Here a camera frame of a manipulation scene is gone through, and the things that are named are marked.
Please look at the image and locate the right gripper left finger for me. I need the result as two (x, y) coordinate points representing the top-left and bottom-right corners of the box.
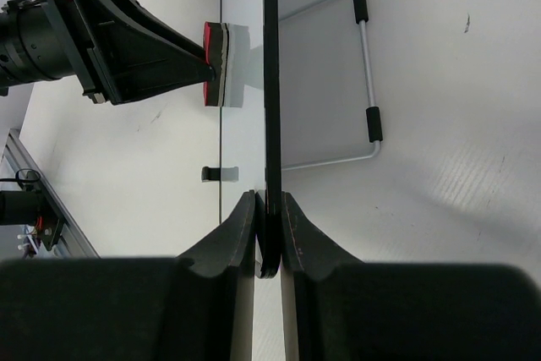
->
(1, 191), (256, 360)

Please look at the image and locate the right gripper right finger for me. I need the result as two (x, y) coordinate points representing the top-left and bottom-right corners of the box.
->
(281, 193), (540, 360)

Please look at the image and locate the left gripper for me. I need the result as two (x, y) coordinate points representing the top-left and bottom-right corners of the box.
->
(1, 0), (216, 105)

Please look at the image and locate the red whiteboard eraser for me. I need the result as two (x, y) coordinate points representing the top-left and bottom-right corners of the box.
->
(204, 22), (230, 107)

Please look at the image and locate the small black-framed whiteboard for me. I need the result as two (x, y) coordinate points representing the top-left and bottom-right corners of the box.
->
(220, 0), (282, 278)

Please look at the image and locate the wire whiteboard stand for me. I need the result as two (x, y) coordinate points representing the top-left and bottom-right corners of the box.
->
(201, 0), (385, 184)

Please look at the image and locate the aluminium mounting rail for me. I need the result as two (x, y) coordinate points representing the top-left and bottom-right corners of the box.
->
(1, 129), (99, 258)

